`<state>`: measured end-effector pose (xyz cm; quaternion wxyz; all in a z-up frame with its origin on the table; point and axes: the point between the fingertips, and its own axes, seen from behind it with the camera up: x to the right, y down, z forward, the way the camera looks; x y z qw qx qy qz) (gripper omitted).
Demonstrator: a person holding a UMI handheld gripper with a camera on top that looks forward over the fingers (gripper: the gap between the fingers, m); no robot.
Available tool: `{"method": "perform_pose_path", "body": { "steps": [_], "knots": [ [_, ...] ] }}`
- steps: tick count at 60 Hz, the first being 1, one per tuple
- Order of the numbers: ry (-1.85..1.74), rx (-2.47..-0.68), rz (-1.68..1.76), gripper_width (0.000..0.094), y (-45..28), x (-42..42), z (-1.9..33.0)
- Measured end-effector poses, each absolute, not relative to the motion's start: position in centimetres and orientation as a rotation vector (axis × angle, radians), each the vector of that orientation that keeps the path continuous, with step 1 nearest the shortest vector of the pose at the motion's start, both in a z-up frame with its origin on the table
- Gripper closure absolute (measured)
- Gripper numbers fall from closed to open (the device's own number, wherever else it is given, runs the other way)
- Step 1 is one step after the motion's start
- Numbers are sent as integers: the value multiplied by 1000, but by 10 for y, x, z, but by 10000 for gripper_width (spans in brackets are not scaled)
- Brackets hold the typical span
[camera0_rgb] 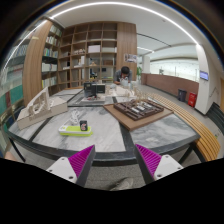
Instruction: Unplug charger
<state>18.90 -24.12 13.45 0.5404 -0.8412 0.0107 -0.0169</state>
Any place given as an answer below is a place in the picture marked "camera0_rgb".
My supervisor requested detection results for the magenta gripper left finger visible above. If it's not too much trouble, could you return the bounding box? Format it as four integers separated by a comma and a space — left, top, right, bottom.
47, 145, 96, 187

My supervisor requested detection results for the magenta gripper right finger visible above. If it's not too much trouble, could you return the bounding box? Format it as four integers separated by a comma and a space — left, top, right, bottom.
134, 144, 183, 184

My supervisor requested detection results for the black charger plug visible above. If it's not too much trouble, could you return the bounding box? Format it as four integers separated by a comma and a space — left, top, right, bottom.
80, 120, 88, 131

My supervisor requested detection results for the grey shoe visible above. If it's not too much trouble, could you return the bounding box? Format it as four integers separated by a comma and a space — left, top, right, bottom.
112, 178, 133, 191

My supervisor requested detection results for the green white power strip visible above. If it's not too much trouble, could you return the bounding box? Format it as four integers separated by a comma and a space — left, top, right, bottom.
58, 125, 92, 136

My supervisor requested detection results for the brown building model board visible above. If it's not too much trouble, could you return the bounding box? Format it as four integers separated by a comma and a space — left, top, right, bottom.
104, 100, 173, 131

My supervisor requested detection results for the wooden slatted bench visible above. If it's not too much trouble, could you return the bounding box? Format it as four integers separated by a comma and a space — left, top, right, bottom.
148, 93, 221, 161

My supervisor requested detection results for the white architectural model left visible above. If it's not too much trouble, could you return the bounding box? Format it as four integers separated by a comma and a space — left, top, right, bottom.
17, 87, 68, 130

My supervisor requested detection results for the light wooden stick model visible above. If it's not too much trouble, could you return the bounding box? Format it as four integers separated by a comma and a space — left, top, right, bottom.
124, 83, 148, 102

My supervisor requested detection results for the black box model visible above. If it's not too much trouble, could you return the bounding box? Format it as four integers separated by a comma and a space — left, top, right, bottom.
83, 82, 106, 102

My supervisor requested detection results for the red trash bin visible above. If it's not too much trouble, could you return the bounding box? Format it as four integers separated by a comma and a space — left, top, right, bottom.
188, 92, 197, 107

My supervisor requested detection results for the black trash bin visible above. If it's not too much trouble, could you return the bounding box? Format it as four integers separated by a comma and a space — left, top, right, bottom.
178, 89, 187, 102

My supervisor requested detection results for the seated person dark shirt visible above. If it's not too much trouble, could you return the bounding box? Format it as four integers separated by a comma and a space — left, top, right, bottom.
113, 66, 132, 85

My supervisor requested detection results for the white charger cable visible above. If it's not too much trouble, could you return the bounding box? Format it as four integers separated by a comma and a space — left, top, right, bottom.
68, 109, 81, 127

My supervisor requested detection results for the wall mounted screen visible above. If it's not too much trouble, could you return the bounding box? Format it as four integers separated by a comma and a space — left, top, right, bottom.
200, 71, 209, 81

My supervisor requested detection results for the wooden bookshelf wall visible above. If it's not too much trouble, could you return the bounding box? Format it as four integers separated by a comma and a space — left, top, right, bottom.
23, 20, 137, 103

